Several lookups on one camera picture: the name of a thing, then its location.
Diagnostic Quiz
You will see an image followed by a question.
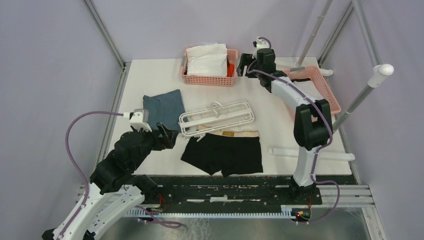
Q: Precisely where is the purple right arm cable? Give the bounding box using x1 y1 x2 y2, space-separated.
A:
246 36 341 224

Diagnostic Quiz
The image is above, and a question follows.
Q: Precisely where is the pink basket with underwear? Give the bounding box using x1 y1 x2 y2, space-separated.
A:
283 65 342 117

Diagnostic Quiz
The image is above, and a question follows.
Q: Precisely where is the folded blue-grey cloth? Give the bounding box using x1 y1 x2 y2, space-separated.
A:
143 89 185 133

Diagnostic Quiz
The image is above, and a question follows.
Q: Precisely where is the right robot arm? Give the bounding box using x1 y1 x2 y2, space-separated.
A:
236 48 333 204

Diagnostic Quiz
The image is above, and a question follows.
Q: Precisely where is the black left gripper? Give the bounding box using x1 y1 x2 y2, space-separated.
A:
131 120 179 170

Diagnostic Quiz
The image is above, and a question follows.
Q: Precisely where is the light grey underwear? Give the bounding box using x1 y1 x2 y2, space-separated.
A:
293 80 324 100

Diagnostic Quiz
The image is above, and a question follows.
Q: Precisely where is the metal drying rack stand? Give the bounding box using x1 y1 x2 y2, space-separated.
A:
268 0 394 162

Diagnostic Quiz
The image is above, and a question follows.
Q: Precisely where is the black underwear beige waistband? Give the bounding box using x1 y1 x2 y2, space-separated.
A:
181 131 264 177

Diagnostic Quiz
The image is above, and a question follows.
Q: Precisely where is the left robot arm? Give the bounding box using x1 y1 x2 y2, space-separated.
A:
41 123 179 240

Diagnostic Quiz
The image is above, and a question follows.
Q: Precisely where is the pink basket with white cloth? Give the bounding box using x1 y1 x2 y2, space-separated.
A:
180 49 239 87

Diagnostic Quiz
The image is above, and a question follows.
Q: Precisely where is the white crumpled cloth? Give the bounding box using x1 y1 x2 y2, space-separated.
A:
186 43 228 77

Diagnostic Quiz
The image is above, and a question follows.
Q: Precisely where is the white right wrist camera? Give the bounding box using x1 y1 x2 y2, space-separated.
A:
252 36 272 49

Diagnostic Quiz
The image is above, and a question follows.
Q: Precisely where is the white clip hanger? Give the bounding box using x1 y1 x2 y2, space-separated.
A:
178 100 255 141

